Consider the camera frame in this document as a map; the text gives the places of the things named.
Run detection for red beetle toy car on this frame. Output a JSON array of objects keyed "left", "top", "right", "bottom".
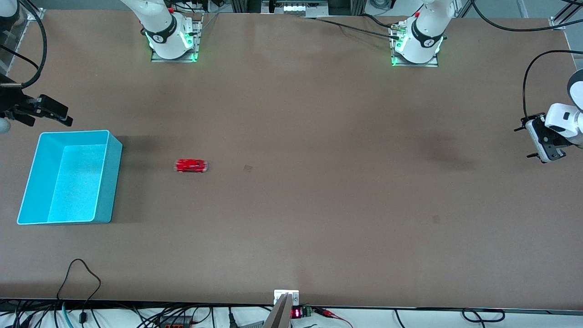
[{"left": 174, "top": 158, "right": 210, "bottom": 174}]

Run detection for blue plastic box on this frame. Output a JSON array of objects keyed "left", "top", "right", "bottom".
[{"left": 17, "top": 130, "right": 123, "bottom": 226}]

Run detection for black power strip orange switches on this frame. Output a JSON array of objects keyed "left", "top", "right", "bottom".
[{"left": 159, "top": 316, "right": 197, "bottom": 328}]

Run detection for red clip lead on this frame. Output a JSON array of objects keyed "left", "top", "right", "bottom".
[{"left": 313, "top": 307, "right": 354, "bottom": 328}]

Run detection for white mounting plate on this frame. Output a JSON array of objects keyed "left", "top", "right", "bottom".
[{"left": 274, "top": 290, "right": 300, "bottom": 306}]

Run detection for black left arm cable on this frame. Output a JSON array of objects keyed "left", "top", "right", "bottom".
[{"left": 471, "top": 0, "right": 583, "bottom": 120}]

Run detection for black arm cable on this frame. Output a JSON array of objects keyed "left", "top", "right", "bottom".
[
  {"left": 471, "top": 0, "right": 583, "bottom": 120},
  {"left": 0, "top": 0, "right": 48, "bottom": 89}
]

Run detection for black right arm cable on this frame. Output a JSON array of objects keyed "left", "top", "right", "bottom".
[{"left": 0, "top": 0, "right": 48, "bottom": 89}]

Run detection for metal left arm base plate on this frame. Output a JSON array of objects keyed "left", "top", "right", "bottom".
[{"left": 389, "top": 20, "right": 439, "bottom": 68}]

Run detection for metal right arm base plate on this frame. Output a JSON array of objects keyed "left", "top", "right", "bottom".
[{"left": 150, "top": 13, "right": 201, "bottom": 63}]

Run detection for black coiled cable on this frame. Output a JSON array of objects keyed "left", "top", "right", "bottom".
[{"left": 461, "top": 308, "right": 506, "bottom": 323}]

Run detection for short black base cable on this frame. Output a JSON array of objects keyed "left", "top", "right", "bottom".
[{"left": 362, "top": 13, "right": 398, "bottom": 29}]

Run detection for thin black looped cable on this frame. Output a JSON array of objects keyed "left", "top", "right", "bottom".
[{"left": 56, "top": 258, "right": 102, "bottom": 325}]

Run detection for thick black table cable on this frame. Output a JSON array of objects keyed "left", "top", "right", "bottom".
[{"left": 313, "top": 17, "right": 402, "bottom": 41}]

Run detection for black cable bundle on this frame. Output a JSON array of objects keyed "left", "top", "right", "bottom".
[{"left": 0, "top": 300, "right": 60, "bottom": 328}]

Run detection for aluminium frame rack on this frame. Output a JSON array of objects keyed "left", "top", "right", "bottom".
[{"left": 230, "top": 0, "right": 369, "bottom": 17}]

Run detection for grey camera mount bar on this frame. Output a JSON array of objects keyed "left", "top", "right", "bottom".
[{"left": 263, "top": 293, "right": 293, "bottom": 328}]

